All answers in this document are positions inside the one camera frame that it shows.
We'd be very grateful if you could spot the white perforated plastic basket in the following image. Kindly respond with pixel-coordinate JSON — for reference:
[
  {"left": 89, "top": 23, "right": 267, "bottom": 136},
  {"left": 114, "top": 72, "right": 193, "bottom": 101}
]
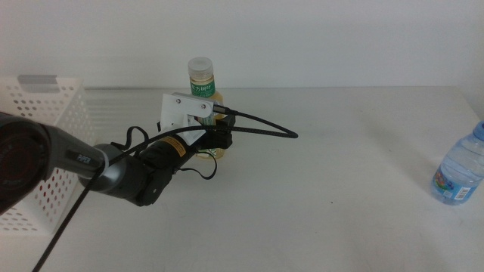
[{"left": 0, "top": 74, "right": 96, "bottom": 237}]

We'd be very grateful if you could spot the thick black left camera cable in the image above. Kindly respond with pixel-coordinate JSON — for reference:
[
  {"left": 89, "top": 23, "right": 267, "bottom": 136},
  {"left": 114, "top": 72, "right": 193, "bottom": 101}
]
[{"left": 31, "top": 107, "right": 299, "bottom": 272}]

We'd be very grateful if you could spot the thin black left arm wire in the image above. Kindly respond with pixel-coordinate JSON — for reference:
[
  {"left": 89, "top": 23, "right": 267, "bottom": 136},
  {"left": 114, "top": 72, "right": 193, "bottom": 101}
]
[{"left": 111, "top": 125, "right": 219, "bottom": 181}]

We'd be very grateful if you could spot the clear water bottle blue cap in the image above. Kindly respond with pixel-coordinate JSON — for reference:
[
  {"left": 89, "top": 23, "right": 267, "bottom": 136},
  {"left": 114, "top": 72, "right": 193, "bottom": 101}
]
[{"left": 430, "top": 120, "right": 484, "bottom": 206}]

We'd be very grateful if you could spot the yellow tea bottle green label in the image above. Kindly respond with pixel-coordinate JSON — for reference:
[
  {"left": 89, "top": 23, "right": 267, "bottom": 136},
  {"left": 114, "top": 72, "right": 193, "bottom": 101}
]
[{"left": 187, "top": 56, "right": 228, "bottom": 161}]

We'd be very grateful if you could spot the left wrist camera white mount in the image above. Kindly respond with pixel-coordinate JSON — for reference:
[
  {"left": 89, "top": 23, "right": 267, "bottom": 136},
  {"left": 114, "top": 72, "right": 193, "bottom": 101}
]
[{"left": 157, "top": 91, "right": 215, "bottom": 145}]

